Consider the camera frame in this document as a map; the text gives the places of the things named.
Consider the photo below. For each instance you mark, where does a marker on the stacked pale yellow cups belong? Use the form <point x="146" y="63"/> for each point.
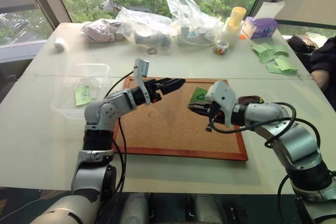
<point x="235" y="24"/>

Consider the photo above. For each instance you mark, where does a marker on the small orange item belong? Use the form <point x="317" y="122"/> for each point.
<point x="242" y="37"/>

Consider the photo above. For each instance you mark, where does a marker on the clear bag with power strip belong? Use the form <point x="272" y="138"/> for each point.
<point x="193" y="24"/>

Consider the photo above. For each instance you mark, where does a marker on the clear bag with grey items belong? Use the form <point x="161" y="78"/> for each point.
<point x="149" y="31"/>

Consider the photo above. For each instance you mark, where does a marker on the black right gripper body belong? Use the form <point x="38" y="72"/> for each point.
<point x="216" y="113"/>

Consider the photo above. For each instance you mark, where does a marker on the clear plastic box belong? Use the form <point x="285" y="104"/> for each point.
<point x="71" y="95"/>

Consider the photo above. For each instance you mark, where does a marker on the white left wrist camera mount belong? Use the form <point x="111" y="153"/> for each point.
<point x="141" y="68"/>

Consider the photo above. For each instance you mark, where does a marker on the purple tissue box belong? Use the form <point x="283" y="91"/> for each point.
<point x="258" y="27"/>

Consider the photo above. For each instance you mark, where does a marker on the clear jar of colourful pushpins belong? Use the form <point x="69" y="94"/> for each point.
<point x="221" y="47"/>

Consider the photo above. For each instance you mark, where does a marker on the cork board with wooden frame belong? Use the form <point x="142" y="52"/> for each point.
<point x="168" y="121"/>

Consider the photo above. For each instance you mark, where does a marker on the green note with scribble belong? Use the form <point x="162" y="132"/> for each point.
<point x="83" y="96"/>

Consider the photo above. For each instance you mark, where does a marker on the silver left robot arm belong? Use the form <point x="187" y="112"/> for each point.
<point x="105" y="111"/>

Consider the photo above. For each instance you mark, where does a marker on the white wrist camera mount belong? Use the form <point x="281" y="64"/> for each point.
<point x="223" y="95"/>
<point x="141" y="68"/>

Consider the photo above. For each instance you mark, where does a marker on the green note with triangle drawing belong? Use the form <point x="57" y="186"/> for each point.
<point x="199" y="95"/>

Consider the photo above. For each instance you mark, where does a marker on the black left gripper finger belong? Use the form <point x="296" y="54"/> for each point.
<point x="172" y="82"/>
<point x="169" y="90"/>

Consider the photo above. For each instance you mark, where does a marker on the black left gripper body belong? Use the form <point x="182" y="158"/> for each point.
<point x="153" y="90"/>

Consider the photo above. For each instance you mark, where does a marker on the plastic bag with pink cloth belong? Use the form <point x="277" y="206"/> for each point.
<point x="101" y="30"/>

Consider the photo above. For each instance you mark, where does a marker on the person in dark clothing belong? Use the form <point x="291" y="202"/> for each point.
<point x="325" y="56"/>

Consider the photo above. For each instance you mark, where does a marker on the person's bare forearm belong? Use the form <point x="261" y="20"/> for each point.
<point x="319" y="80"/>

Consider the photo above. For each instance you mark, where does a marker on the green paper note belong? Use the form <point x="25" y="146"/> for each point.
<point x="273" y="68"/>
<point x="286" y="65"/>
<point x="280" y="50"/>
<point x="261" y="47"/>
<point x="266" y="56"/>

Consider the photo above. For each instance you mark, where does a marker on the white roll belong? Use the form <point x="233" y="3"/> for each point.
<point x="60" y="43"/>

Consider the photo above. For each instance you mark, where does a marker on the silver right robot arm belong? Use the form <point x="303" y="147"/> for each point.
<point x="294" y="140"/>

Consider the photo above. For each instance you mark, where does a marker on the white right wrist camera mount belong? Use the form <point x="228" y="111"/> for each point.
<point x="223" y="95"/>

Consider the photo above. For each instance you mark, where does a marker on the black bag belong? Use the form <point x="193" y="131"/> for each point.
<point x="300" y="47"/>

